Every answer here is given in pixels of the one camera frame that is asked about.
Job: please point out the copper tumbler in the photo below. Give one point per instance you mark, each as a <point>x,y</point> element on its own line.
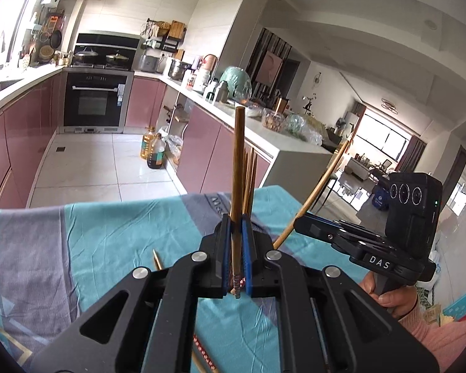
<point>281,105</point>

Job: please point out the dark thermos bottle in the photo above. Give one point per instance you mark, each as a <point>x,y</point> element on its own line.
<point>222,91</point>

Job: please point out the person's right forearm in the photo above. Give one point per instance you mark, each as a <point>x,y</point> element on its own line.
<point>442,342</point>

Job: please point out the pink base cabinets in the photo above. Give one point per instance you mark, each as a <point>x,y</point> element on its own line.
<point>19,132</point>
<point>202,143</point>

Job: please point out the black frying pan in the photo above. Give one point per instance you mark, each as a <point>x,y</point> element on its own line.
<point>56,39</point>

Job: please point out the teal and grey tablecloth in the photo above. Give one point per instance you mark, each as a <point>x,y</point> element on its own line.
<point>120,241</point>

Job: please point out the pink kettle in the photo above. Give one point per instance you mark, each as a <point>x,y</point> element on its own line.
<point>209,63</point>

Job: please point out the framed wall picture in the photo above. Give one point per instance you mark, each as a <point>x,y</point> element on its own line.
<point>268,68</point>

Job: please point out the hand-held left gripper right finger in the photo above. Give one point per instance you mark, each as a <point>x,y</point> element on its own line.
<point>248,256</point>

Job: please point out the plastic bag of greens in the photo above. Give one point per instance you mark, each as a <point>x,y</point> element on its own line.
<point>305,130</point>

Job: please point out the woven bamboo basket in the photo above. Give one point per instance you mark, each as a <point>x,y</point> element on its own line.
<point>45,53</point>

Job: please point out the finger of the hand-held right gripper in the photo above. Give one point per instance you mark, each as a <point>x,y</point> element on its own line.
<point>314,228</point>
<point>357,231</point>

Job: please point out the kitchen window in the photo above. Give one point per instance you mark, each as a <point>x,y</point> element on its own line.
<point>7,19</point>

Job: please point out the steel stock pot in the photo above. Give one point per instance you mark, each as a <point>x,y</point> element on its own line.
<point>178,69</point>

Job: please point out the silver rice cooker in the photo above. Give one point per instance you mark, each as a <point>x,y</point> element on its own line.
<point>149,63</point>

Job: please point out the dark sauce bottle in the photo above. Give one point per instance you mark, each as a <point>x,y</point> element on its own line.
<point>156,155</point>

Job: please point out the clear plastic floor bag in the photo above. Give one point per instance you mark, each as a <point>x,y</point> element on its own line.
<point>174,147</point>

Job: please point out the teal countertop appliance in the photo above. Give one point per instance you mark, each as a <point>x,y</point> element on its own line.
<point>237,81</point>

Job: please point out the black wall rack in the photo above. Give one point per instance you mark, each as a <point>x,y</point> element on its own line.
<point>163,42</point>

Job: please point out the blue bag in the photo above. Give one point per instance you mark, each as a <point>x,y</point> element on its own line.
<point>379,200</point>

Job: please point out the black built-in oven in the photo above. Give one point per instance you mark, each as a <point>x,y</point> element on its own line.
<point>93,105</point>

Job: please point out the black integrated stove hood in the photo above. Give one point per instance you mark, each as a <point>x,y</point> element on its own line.
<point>105,40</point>

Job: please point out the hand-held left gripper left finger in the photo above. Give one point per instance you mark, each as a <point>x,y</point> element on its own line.
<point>228,252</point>

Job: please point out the person's right hand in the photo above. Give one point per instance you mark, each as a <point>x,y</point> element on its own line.
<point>396,303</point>

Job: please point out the living room window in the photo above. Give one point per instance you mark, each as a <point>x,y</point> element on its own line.
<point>384,140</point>

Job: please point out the teal cardboard box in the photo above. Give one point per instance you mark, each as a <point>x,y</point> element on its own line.
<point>459,309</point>

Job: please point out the black pot with glass lid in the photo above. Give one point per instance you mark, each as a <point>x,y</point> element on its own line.
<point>117,59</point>
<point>86,55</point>

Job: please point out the clear food container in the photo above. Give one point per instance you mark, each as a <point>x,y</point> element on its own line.
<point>273,120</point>

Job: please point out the wooden cutting board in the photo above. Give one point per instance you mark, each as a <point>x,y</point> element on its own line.
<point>178,29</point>

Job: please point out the white bowl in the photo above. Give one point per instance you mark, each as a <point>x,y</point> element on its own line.
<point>253,110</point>

